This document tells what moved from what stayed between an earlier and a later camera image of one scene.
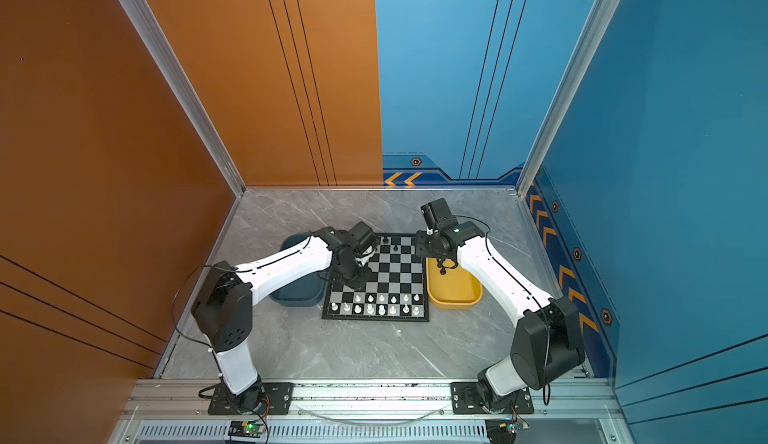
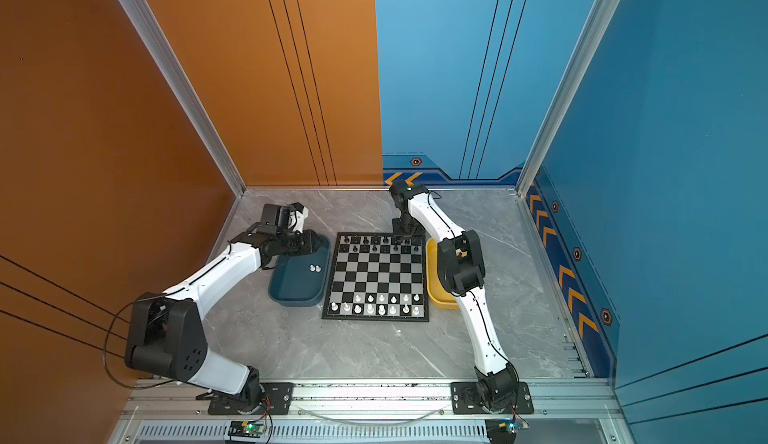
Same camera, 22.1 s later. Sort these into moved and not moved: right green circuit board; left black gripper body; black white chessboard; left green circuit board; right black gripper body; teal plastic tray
Moved: right black gripper body; left black gripper body
Not moved: left green circuit board; right green circuit board; black white chessboard; teal plastic tray
